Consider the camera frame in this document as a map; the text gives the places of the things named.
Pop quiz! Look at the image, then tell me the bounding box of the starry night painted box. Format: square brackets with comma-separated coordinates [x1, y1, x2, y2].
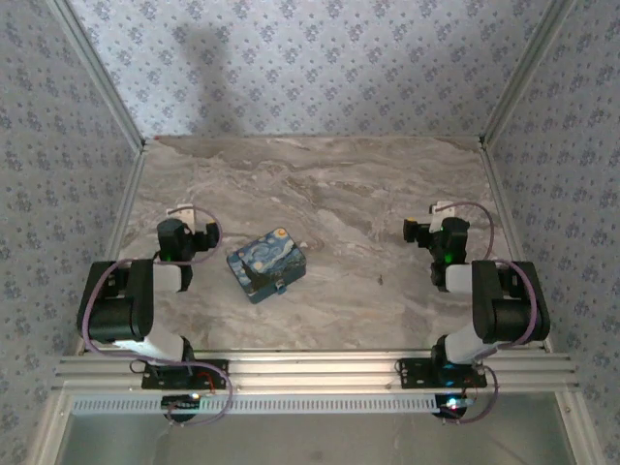
[226, 227, 308, 305]

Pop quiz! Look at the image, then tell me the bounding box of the black controller board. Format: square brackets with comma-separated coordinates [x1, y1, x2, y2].
[161, 393, 202, 420]
[434, 393, 479, 420]

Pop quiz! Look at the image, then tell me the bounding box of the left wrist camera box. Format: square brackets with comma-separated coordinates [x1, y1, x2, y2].
[167, 204, 196, 233]

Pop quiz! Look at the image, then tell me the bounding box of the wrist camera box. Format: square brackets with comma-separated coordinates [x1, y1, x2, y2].
[167, 204, 196, 233]
[428, 201, 455, 224]

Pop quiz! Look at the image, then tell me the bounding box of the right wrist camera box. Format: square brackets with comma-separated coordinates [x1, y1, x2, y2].
[428, 201, 455, 224]

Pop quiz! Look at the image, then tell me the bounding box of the aluminium table side rail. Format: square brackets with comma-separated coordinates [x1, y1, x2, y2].
[104, 144, 147, 265]
[479, 139, 556, 353]

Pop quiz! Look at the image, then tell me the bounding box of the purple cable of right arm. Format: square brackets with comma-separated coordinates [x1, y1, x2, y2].
[443, 201, 542, 426]

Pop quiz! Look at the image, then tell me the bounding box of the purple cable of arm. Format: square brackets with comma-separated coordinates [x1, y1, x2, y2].
[443, 201, 542, 426]
[79, 206, 234, 427]

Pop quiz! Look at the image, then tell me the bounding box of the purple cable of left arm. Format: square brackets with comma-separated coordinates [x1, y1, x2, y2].
[79, 206, 234, 427]

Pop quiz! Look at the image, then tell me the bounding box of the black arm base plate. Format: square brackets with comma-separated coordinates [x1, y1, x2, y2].
[139, 360, 230, 391]
[396, 357, 488, 390]

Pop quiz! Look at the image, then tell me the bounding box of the aluminium mounting rail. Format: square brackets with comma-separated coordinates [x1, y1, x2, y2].
[52, 351, 580, 394]

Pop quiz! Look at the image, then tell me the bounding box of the aluminium frame post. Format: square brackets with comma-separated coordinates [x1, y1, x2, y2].
[50, 0, 147, 152]
[478, 0, 581, 149]

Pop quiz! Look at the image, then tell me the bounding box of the white slotted cable duct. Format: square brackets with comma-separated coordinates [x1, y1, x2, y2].
[70, 394, 442, 417]

